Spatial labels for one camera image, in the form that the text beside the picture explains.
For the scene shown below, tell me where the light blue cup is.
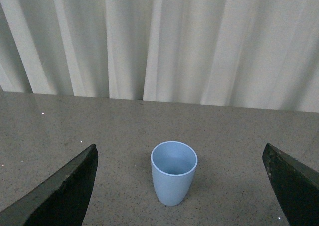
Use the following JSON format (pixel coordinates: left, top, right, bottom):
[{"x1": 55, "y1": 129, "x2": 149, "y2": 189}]
[{"x1": 151, "y1": 141, "x2": 198, "y2": 206}]

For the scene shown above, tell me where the white pleated curtain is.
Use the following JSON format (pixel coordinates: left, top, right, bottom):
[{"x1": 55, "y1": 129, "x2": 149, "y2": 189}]
[{"x1": 0, "y1": 0, "x2": 319, "y2": 112}]

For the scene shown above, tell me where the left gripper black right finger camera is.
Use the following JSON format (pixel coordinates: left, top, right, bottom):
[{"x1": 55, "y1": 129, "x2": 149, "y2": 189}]
[{"x1": 262, "y1": 143, "x2": 319, "y2": 226}]

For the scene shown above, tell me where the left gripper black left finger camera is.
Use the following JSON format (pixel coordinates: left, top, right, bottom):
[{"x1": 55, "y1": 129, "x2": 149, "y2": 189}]
[{"x1": 0, "y1": 144, "x2": 98, "y2": 226}]

